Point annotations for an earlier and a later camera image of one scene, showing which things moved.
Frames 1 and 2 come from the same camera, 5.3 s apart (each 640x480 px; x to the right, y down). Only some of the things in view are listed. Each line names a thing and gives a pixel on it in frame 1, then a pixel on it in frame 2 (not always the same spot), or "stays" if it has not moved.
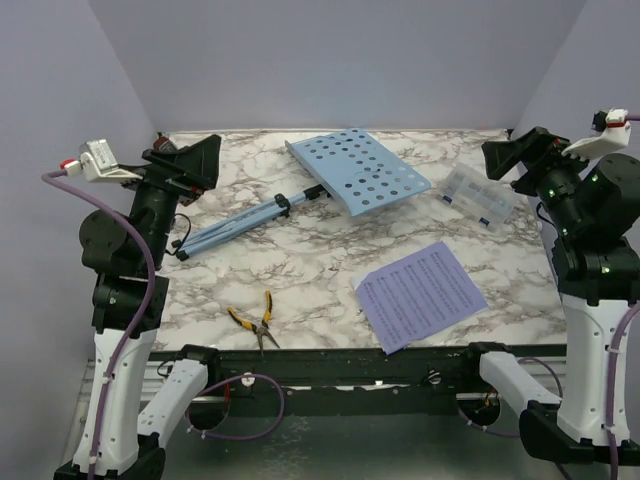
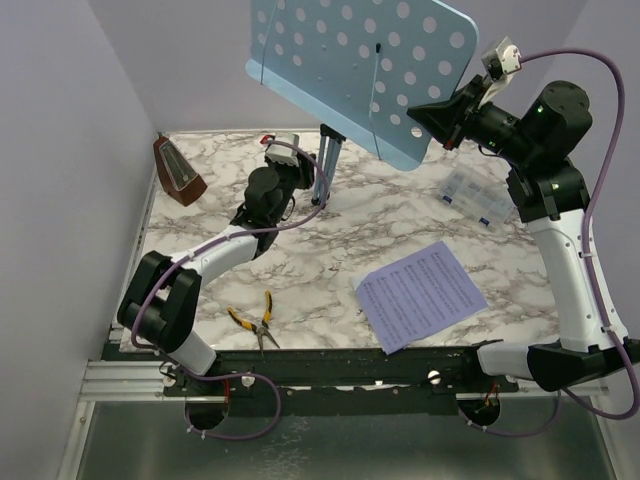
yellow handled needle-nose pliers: (266, 319) stays
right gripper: (531, 156) → (461, 113)
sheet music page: (418, 298) stays
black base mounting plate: (348, 381) stays
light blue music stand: (348, 164) → (359, 65)
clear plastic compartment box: (477, 196) stays
